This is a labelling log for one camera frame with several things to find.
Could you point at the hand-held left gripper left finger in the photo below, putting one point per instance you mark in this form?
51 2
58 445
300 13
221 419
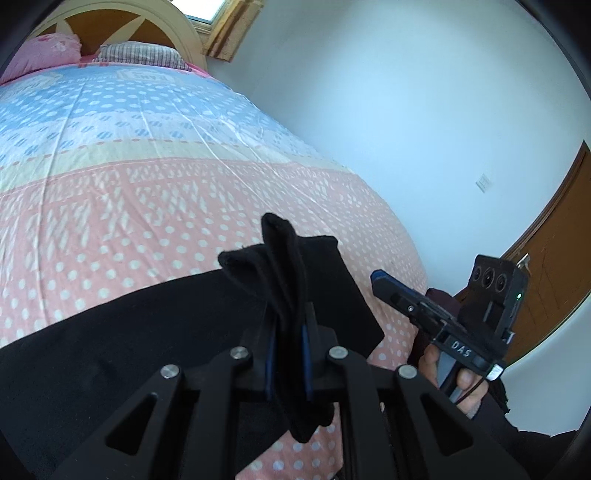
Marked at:
269 364

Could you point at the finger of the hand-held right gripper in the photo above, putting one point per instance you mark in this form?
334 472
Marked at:
397 290

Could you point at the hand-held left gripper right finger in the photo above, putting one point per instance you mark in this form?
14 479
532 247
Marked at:
306 364

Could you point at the black pants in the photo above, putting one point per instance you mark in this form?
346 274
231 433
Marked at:
92 332

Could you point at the person's right forearm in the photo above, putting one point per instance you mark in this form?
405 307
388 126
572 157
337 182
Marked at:
512 438

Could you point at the person's right hand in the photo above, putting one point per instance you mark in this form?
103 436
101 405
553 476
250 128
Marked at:
466 385

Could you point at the brown wooden door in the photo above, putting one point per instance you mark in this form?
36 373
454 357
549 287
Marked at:
558 258

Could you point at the polka dot bed sheet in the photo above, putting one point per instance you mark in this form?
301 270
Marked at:
184 184

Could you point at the yellow curtain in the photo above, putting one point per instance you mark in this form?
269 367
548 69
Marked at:
233 32

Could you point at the striped pillow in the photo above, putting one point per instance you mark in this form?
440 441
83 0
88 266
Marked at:
138 54

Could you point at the cream wooden headboard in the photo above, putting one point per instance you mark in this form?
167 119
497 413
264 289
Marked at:
180 27

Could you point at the window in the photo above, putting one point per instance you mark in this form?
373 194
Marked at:
201 8

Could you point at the pink pillow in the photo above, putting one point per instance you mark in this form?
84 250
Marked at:
41 53

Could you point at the white wall switch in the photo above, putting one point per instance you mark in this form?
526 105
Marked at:
483 184

